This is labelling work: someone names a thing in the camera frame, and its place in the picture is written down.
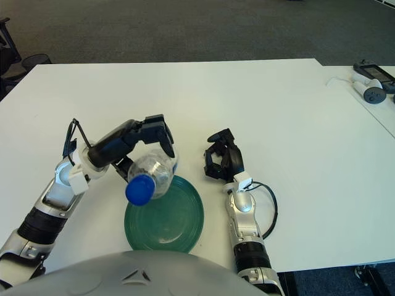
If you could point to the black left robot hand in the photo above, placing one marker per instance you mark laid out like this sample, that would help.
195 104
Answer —
111 145

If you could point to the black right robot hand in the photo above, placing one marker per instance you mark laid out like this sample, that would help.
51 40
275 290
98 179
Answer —
236 158

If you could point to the black office chair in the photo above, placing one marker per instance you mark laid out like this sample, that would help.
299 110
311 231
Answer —
8 61

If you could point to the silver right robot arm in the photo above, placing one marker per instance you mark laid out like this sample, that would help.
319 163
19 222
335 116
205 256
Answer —
242 203

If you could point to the white grey VR controller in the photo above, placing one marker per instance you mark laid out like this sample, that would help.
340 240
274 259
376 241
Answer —
373 95

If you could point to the grey robot torso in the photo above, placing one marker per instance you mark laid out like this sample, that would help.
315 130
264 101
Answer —
123 277

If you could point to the green round plate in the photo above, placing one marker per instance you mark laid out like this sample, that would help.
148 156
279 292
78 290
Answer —
172 222

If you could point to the clear bottle with blue cap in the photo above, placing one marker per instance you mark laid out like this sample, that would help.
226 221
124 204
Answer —
154 172

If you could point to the black table leg with caster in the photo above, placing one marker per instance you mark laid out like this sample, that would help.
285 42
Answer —
370 277

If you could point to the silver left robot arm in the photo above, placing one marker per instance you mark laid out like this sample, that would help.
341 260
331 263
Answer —
58 191

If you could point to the black handheld screen device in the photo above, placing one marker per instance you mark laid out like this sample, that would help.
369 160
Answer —
376 73

